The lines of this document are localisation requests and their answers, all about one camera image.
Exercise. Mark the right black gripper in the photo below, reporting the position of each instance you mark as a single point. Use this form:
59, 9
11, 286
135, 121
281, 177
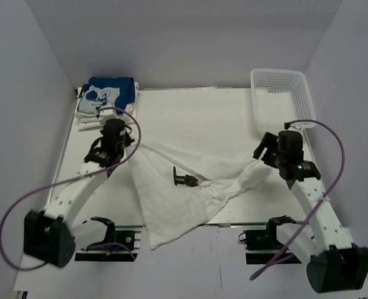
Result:
269, 141

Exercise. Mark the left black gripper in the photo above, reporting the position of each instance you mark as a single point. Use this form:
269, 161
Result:
128, 141

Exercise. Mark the blue white t shirt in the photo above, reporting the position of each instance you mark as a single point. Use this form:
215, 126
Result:
100, 92

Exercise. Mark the white t shirt robot print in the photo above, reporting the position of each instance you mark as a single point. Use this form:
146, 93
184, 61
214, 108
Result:
180, 189

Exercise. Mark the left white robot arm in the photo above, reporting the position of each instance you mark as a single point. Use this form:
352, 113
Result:
49, 234

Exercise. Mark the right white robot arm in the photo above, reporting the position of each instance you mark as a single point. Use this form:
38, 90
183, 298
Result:
334, 262

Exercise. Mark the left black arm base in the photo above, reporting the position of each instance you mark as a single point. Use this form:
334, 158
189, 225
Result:
99, 239

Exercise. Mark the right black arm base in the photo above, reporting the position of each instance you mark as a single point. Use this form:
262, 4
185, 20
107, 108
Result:
260, 244

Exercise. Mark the folded white t shirt stack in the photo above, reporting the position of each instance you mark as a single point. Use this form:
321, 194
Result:
88, 122

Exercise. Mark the white plastic basket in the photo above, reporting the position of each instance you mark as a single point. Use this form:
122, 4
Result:
279, 96

